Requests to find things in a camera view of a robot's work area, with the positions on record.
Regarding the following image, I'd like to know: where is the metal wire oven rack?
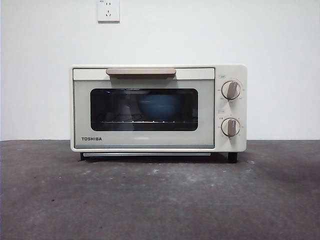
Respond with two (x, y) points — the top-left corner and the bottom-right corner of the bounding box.
(99, 119), (186, 125)

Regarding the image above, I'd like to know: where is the cream Toshiba toaster oven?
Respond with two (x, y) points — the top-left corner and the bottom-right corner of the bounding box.
(70, 64), (248, 164)

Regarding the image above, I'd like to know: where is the blue ribbed bowl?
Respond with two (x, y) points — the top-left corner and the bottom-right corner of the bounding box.
(136, 94), (183, 121)

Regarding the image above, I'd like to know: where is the white wall power socket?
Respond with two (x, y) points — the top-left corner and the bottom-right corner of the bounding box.
(97, 0), (121, 24)

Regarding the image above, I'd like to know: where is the cream oven dial knob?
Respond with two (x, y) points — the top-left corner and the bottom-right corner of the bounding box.
(221, 80), (242, 101)
(221, 117), (242, 138)

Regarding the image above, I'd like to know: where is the glass oven door with handle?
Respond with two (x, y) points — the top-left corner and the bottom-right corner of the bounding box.
(72, 67), (216, 150)

